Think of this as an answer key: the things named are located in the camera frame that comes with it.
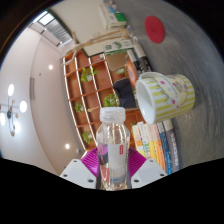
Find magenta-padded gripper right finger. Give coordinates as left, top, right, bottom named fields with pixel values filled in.
left=127, top=147, right=168, bottom=190

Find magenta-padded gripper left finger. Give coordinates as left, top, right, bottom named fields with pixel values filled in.
left=59, top=147, right=101, bottom=190

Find clear plastic water bottle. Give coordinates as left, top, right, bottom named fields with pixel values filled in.
left=95, top=106, right=131, bottom=192

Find blue book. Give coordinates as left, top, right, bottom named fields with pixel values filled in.
left=156, top=121, right=174, bottom=176

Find yellow book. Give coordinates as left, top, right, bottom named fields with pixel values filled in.
left=145, top=123, right=166, bottom=172

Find grey book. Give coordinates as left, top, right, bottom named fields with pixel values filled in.
left=162, top=119, right=182, bottom=174

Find orange wooden shelf unit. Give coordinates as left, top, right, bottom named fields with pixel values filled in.
left=62, top=49, right=148, bottom=152

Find yellow striped white mug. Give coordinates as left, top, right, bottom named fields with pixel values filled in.
left=134, top=71, right=196, bottom=125

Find globe bulb ceiling chandelier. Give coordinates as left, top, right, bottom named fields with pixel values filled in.
left=0, top=83, right=29, bottom=138

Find orange upright book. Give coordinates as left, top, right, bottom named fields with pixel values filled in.
left=125, top=59, right=139, bottom=90

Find white black upright book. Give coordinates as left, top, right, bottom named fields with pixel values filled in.
left=127, top=37, right=154, bottom=75

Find white green cardboard box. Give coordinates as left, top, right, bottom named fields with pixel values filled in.
left=103, top=37, right=135, bottom=56
left=98, top=2, right=129, bottom=30

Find pale dried branch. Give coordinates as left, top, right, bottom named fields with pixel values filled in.
left=62, top=27, right=134, bottom=58

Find flat round red coaster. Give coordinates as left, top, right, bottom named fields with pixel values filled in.
left=143, top=15, right=166, bottom=45

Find louvred ceiling light panel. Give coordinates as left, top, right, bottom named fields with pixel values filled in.
left=32, top=10, right=73, bottom=47

